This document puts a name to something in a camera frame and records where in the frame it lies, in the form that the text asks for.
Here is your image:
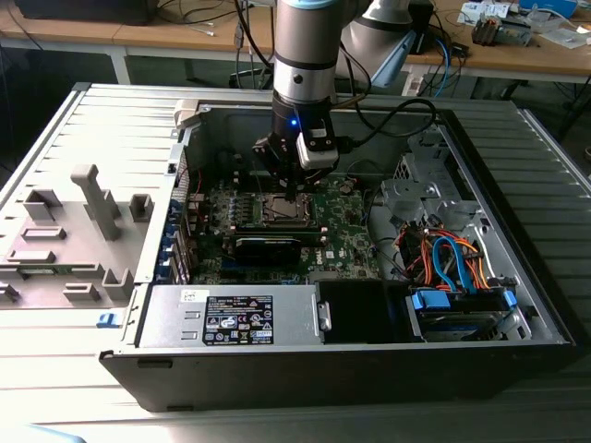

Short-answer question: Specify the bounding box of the blue box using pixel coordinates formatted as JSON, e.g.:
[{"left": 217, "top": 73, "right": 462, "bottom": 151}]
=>
[{"left": 519, "top": 0, "right": 578, "bottom": 16}]

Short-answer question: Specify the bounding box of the black camera cable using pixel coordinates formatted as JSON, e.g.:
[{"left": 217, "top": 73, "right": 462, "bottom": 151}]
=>
[{"left": 339, "top": 97, "right": 440, "bottom": 151}]

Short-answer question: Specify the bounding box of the grey metal drive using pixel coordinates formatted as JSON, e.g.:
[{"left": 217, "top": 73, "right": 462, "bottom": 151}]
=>
[{"left": 501, "top": 13, "right": 542, "bottom": 47}]

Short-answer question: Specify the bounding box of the metal socket cover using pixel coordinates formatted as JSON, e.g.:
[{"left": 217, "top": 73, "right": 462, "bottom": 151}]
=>
[{"left": 259, "top": 191, "right": 317, "bottom": 227}]

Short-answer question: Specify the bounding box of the silver CPU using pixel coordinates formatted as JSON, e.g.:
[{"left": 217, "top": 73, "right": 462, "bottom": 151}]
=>
[{"left": 267, "top": 196, "right": 308, "bottom": 219}]

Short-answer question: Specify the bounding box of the grey parts rack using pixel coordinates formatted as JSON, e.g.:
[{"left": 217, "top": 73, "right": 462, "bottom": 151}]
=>
[{"left": 0, "top": 163, "right": 156, "bottom": 311}]

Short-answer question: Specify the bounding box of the green motherboard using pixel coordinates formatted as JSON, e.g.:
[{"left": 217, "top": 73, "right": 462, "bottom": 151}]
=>
[{"left": 187, "top": 174, "right": 385, "bottom": 285}]

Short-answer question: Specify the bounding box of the silver power supply unit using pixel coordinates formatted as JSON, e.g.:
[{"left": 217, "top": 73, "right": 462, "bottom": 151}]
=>
[{"left": 136, "top": 283, "right": 324, "bottom": 350}]

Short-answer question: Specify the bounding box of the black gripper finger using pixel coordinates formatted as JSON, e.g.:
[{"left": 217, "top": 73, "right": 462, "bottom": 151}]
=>
[
  {"left": 291, "top": 155, "right": 332, "bottom": 201},
  {"left": 251, "top": 133, "right": 294, "bottom": 201}
]

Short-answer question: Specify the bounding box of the black graphics card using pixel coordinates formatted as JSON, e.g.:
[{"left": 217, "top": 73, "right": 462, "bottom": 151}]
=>
[{"left": 233, "top": 235, "right": 302, "bottom": 268}]

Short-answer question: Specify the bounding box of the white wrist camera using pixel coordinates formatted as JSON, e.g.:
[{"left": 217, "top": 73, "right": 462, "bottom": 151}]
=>
[{"left": 295, "top": 127, "right": 342, "bottom": 171}]

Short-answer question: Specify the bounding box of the orange power wire bundle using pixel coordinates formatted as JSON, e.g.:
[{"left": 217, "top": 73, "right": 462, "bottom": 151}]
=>
[{"left": 395, "top": 224, "right": 496, "bottom": 291}]

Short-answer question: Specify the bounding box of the hard disk in blue carrier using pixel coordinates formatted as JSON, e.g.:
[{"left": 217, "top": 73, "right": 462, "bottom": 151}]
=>
[{"left": 405, "top": 285, "right": 519, "bottom": 343}]

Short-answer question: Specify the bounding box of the clear plastic bag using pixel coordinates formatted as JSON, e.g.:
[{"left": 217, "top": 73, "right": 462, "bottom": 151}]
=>
[{"left": 539, "top": 18, "right": 591, "bottom": 51}]

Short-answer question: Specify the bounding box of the black monitor stand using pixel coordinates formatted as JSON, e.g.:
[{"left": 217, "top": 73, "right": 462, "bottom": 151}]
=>
[{"left": 408, "top": 0, "right": 440, "bottom": 55}]

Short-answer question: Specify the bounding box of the black PC case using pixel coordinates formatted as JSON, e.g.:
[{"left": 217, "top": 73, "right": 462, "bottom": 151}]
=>
[{"left": 99, "top": 99, "right": 579, "bottom": 415}]

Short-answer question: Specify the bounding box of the blue disk wire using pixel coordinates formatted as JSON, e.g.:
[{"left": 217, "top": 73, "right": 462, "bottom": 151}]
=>
[{"left": 431, "top": 233, "right": 484, "bottom": 294}]

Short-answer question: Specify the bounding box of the wooden desk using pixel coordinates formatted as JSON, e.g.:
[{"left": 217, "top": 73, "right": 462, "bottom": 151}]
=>
[
  {"left": 0, "top": 0, "right": 276, "bottom": 87},
  {"left": 405, "top": 0, "right": 591, "bottom": 101}
]

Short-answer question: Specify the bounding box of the metal disk bay cage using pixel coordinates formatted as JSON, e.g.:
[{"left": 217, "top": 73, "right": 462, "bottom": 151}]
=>
[{"left": 380, "top": 127, "right": 484, "bottom": 234}]

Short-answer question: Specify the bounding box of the grey corner bracket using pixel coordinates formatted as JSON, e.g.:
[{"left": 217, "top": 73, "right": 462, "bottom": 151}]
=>
[{"left": 174, "top": 99, "right": 204, "bottom": 130}]

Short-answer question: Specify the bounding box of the brown heat sink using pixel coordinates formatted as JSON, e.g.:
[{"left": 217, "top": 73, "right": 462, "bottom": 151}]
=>
[{"left": 471, "top": 12, "right": 503, "bottom": 47}]

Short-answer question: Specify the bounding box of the black computer box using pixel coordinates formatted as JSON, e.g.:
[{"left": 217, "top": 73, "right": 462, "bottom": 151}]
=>
[{"left": 13, "top": 0, "right": 156, "bottom": 27}]

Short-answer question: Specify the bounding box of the pale blue rounded object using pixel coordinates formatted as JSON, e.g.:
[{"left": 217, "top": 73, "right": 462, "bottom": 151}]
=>
[{"left": 25, "top": 422, "right": 96, "bottom": 443}]

